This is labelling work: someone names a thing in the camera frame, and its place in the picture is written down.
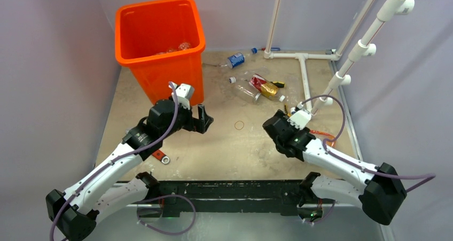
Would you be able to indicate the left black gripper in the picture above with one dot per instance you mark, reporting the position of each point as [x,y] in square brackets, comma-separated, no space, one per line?
[200,124]

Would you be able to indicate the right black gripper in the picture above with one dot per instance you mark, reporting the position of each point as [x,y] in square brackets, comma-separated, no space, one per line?
[284,117]

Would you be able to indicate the orange drink bottle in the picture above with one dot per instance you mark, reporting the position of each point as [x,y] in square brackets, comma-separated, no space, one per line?
[331,141]

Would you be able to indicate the crushed bottle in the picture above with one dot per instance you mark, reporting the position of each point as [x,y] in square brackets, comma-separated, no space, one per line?
[180,47]

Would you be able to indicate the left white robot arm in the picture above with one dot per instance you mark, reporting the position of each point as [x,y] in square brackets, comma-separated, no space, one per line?
[77,210]

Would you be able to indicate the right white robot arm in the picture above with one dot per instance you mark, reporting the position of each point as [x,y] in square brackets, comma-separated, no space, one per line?
[377,190]

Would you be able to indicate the orange plastic bin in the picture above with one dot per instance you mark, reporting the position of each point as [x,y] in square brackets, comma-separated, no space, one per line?
[144,29]

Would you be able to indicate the rubber band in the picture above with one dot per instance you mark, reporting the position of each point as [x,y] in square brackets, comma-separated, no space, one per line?
[239,125]

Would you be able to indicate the large clear bottle white cap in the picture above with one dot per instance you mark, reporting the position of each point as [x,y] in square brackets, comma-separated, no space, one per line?
[242,89]

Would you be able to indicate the yellow black screwdriver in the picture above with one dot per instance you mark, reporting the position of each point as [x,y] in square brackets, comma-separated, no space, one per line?
[279,84]

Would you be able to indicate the red gold snack wrapper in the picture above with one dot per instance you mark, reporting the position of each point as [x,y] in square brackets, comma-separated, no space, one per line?
[266,88]

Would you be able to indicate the blue label bottle far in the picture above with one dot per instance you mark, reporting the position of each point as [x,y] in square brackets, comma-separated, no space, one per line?
[238,59]

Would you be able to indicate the white PVC diagonal pole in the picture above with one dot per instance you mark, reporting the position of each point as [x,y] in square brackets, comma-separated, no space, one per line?
[364,47]

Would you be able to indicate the yellow handle pliers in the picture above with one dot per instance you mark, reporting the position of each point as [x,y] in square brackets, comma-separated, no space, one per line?
[287,110]

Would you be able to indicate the red handle adjustable wrench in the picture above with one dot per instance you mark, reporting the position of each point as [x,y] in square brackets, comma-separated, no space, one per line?
[162,157]

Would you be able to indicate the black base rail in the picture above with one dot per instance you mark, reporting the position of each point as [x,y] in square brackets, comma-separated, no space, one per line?
[285,197]

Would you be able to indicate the white PVC pipe frame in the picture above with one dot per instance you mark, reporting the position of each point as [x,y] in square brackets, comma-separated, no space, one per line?
[306,24]

